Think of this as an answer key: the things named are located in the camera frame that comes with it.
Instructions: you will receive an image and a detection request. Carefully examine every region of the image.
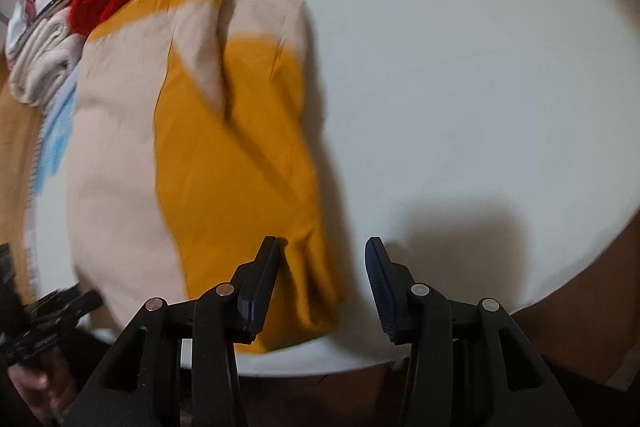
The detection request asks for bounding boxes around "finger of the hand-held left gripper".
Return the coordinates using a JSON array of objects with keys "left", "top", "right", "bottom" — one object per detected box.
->
[{"left": 27, "top": 288, "right": 104, "bottom": 338}]

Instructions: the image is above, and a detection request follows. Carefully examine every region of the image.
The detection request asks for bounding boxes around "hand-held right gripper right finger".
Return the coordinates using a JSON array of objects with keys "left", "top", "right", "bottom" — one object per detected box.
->
[{"left": 365, "top": 237, "right": 583, "bottom": 427}]

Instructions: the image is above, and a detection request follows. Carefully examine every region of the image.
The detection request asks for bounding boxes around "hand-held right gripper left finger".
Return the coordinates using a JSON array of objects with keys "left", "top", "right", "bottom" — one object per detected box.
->
[{"left": 65, "top": 235, "right": 281, "bottom": 427}]

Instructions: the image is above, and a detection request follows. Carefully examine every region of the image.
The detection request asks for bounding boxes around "beige and orange jacket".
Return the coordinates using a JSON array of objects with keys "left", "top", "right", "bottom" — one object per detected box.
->
[{"left": 65, "top": 0, "right": 346, "bottom": 355}]

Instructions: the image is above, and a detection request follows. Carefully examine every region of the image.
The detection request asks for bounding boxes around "person's left hand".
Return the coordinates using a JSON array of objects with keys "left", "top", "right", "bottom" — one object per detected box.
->
[{"left": 10, "top": 347, "right": 78, "bottom": 425}]

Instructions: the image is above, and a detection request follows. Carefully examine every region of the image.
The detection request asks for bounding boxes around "blue and white patterned blanket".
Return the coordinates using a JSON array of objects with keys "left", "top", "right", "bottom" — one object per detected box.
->
[{"left": 25, "top": 0, "right": 640, "bottom": 378}]

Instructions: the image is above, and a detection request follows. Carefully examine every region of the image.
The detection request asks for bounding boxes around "cream folded towel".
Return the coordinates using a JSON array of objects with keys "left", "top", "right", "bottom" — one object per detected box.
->
[{"left": 7, "top": 9, "right": 86, "bottom": 108}]

